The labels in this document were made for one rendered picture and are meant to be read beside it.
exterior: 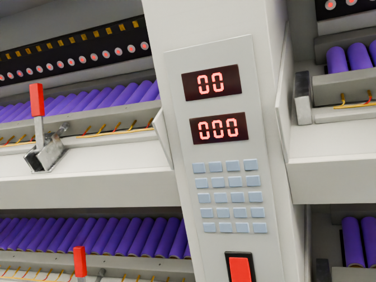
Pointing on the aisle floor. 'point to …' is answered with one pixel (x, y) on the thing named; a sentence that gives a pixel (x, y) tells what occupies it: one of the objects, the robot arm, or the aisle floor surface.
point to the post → (276, 41)
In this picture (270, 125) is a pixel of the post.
